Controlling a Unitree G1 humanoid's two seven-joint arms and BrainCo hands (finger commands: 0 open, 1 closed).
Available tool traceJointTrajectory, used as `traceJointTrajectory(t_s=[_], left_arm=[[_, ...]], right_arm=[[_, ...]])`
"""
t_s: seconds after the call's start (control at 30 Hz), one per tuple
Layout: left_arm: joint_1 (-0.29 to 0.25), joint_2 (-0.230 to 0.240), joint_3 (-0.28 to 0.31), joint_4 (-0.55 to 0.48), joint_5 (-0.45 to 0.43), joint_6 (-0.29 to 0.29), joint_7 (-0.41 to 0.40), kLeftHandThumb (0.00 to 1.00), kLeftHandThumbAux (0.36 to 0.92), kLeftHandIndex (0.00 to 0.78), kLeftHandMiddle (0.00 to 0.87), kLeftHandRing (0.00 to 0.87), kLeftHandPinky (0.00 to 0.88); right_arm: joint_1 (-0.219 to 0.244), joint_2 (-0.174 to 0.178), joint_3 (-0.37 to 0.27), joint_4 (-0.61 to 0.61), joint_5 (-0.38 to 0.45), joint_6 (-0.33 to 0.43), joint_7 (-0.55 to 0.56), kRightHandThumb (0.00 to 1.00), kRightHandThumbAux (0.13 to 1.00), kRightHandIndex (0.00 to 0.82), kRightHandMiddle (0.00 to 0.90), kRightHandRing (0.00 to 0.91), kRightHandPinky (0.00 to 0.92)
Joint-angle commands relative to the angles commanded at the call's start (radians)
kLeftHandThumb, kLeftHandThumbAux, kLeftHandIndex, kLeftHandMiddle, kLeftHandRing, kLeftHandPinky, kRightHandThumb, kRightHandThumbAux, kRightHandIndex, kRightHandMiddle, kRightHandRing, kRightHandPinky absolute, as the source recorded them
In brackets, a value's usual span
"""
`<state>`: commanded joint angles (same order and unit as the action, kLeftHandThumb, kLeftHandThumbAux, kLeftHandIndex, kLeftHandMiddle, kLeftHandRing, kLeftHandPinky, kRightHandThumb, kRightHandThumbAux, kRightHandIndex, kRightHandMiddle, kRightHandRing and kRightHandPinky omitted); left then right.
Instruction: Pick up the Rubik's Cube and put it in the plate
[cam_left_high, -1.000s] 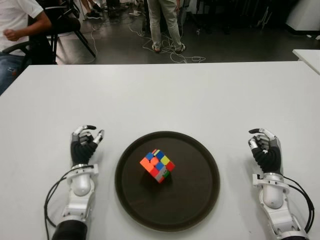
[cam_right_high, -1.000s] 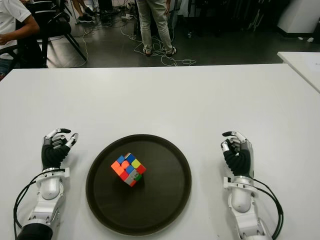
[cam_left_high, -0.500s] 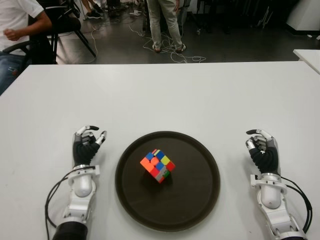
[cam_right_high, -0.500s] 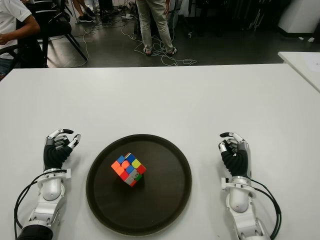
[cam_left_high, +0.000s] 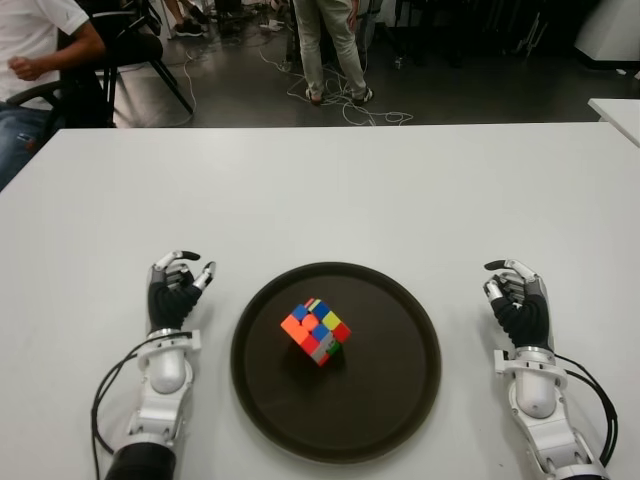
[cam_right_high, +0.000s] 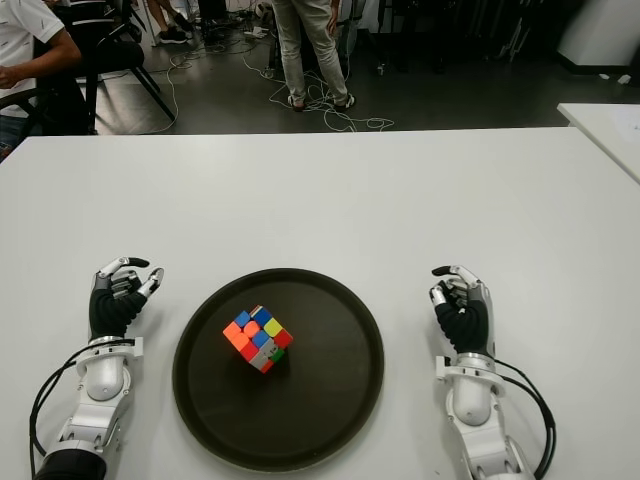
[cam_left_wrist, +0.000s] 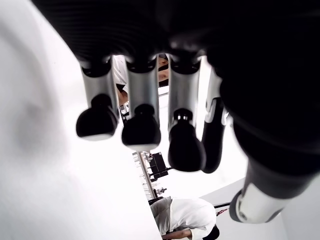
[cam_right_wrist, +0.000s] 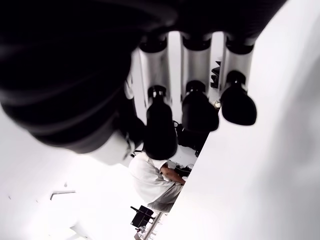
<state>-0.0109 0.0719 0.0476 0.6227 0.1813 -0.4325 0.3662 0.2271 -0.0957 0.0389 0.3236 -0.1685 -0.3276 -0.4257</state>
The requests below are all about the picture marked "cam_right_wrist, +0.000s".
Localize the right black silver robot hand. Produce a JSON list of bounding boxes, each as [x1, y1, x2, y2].
[[0, 0, 288, 166]]

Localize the person in white shirt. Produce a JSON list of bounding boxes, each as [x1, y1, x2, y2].
[[128, 151, 188, 213]]

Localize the black office chair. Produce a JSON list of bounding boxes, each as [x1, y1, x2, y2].
[[173, 119, 210, 157]]

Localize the black metal rack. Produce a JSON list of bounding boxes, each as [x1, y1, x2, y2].
[[210, 59, 223, 89]]

